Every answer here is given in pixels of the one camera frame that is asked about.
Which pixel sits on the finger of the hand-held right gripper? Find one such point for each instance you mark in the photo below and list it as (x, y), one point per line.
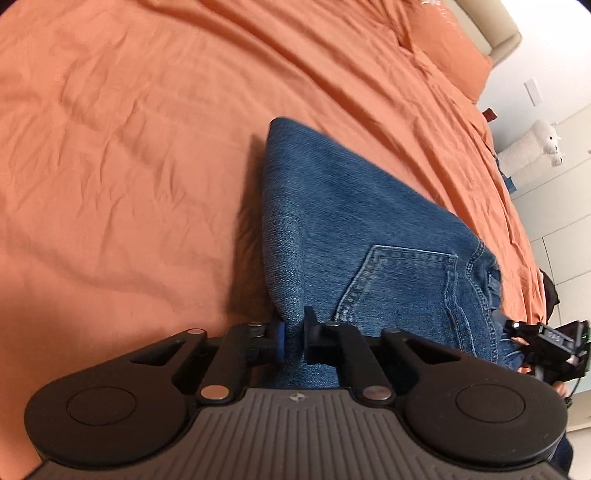
(519, 328)

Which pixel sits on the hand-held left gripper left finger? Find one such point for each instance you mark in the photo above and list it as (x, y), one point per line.
(278, 339)

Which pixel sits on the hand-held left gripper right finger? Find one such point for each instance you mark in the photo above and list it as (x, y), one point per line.
(310, 339)

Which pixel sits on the blue denim pants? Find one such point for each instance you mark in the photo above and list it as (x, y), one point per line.
(360, 221)

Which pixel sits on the dark cloth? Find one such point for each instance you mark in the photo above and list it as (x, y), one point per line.
(550, 293)

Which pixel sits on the blue object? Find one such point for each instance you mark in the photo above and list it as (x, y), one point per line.
(509, 182)

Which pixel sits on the white plush toy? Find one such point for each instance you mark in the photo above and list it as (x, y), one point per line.
(526, 150)

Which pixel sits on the dark red object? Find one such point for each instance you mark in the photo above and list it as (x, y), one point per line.
(488, 115)

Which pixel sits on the orange bed cover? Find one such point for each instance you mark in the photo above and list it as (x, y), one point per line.
(138, 161)

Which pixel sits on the orange pillow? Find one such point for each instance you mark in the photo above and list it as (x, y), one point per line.
(450, 50)

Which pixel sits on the beige bed headboard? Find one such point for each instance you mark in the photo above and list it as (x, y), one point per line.
(489, 23)

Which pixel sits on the white wall plate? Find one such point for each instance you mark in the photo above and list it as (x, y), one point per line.
(532, 92)

